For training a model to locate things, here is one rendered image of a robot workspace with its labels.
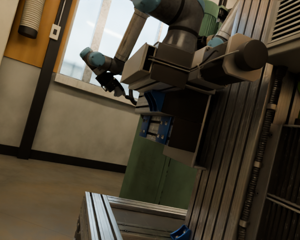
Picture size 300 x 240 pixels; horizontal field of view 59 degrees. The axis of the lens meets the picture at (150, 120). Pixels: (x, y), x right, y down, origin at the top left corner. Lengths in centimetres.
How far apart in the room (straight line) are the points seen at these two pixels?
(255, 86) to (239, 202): 30
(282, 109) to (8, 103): 238
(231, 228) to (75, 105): 232
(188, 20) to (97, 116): 206
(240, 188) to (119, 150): 244
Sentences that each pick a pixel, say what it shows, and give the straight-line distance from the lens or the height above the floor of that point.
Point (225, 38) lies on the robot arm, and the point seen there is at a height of 103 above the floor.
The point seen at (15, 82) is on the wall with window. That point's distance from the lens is 273.
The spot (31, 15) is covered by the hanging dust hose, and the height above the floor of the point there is 124.
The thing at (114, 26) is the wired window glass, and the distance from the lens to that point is 312.
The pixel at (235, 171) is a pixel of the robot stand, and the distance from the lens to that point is 73.
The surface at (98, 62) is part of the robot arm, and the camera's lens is 141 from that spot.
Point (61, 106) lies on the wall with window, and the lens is 279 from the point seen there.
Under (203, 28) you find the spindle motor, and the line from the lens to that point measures 188.
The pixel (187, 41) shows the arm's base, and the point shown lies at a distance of 97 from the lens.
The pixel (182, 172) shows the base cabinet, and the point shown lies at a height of 35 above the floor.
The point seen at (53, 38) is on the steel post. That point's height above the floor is 114.
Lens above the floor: 53
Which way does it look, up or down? 3 degrees up
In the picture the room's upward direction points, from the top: 15 degrees clockwise
